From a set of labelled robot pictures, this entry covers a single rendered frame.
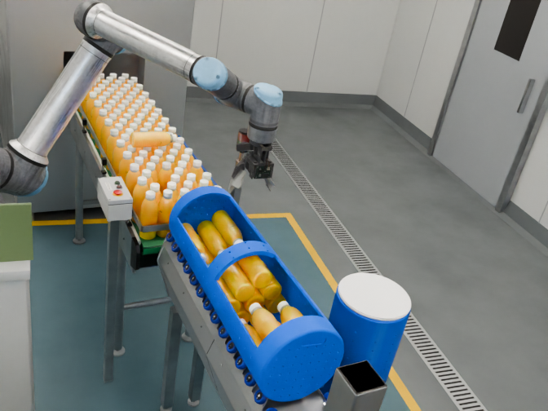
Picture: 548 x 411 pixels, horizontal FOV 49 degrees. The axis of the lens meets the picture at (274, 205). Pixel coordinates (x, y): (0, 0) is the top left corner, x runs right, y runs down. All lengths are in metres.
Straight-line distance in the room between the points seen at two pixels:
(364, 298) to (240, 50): 4.88
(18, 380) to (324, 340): 1.17
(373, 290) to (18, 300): 1.26
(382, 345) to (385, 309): 0.13
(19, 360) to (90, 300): 1.40
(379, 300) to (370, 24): 5.37
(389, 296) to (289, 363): 0.66
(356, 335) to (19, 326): 1.18
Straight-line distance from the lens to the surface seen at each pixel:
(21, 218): 2.06
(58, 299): 3.73
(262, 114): 1.82
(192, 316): 2.29
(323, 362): 1.87
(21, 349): 2.34
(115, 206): 2.51
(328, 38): 7.15
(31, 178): 2.29
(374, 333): 2.23
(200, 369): 2.96
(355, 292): 2.28
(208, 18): 6.63
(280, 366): 1.78
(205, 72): 1.76
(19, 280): 2.15
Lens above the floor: 2.34
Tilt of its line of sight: 29 degrees down
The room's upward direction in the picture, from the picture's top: 11 degrees clockwise
